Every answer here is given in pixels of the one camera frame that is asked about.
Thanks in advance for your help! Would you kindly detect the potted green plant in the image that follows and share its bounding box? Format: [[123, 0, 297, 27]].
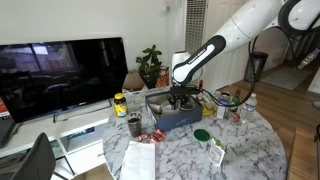
[[135, 44, 164, 89]]

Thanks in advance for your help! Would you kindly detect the white television stand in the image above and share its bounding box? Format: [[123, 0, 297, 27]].
[[0, 98, 118, 180]]

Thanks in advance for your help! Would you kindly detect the yellow capped vitamin bottle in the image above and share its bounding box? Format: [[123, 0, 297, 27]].
[[113, 92, 129, 118]]

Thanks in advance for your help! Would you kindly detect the orange snack box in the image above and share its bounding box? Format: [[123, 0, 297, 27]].
[[156, 65, 170, 88]]

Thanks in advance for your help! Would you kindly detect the white panel door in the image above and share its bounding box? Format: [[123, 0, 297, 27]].
[[203, 0, 258, 93]]

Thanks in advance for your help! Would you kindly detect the open tin can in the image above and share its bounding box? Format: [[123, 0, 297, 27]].
[[219, 90, 233, 101]]

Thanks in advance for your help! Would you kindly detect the clear plastic water bottle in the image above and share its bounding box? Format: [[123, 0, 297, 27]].
[[239, 92, 258, 124]]

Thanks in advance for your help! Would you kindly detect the white wall thermostat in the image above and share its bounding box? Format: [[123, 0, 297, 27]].
[[160, 2, 172, 15]]

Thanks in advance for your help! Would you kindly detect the green glass bottle red cap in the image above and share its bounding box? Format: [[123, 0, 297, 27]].
[[230, 87, 242, 113]]

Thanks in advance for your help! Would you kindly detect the white paper napkin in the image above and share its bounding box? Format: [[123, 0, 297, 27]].
[[119, 140, 157, 180]]

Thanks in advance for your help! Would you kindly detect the grey floor mat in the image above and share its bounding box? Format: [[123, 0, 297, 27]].
[[259, 65, 314, 91]]

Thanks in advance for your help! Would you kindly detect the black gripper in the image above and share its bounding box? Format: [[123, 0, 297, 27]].
[[168, 86, 194, 111]]

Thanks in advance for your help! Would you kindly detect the white bottle with blue cap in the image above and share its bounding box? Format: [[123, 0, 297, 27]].
[[216, 98, 229, 120]]

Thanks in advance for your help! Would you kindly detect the black flat screen television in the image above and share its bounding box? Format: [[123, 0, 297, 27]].
[[0, 36, 129, 124]]

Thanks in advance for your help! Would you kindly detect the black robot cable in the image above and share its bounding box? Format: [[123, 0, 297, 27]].
[[196, 33, 259, 108]]

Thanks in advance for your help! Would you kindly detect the red candy wrapper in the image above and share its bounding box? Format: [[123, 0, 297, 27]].
[[137, 133, 151, 143], [151, 128, 167, 144]]

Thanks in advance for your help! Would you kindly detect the black office chair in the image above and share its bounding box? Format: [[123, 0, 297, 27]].
[[9, 132, 73, 180]]

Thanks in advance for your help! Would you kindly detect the dark blue cardboard box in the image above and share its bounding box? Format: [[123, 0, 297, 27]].
[[144, 90, 204, 132]]

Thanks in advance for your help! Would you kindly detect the teal flat package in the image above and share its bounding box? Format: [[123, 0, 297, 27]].
[[68, 126, 96, 141]]

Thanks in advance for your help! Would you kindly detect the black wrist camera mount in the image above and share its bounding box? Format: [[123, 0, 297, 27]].
[[188, 85, 202, 96]]

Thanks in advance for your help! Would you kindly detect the white wall heater grille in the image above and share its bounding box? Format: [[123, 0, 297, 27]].
[[184, 0, 209, 54]]

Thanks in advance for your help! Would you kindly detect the dark metal trash bin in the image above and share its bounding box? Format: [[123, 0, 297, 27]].
[[244, 50, 269, 83]]

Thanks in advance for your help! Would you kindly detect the green round plastic lid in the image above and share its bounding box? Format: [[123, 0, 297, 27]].
[[193, 128, 212, 143]]

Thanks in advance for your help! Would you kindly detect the wooden side table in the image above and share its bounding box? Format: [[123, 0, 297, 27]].
[[286, 126, 320, 180]]

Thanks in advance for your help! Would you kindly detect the food pouch with green cap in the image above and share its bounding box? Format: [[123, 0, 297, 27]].
[[209, 136, 227, 168]]

